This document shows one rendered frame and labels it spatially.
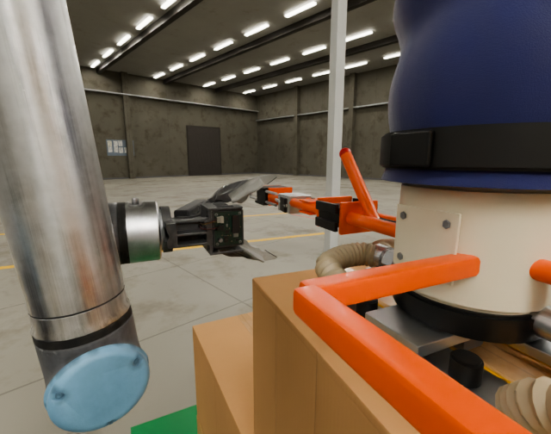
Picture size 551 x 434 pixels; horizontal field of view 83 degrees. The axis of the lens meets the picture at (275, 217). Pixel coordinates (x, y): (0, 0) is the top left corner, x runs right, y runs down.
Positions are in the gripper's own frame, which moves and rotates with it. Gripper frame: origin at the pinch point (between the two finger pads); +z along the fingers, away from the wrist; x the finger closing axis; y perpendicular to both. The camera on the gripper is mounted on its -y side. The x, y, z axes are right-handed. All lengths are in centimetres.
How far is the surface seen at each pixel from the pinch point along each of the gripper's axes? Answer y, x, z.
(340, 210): 6.3, 1.5, 9.9
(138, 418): -87, -107, -30
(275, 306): 8.1, -13.2, -3.7
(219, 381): -28, -53, -5
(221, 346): -44, -53, 0
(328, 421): 24.9, -20.1, -4.3
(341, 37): -248, 137, 189
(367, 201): 9.0, 3.3, 13.4
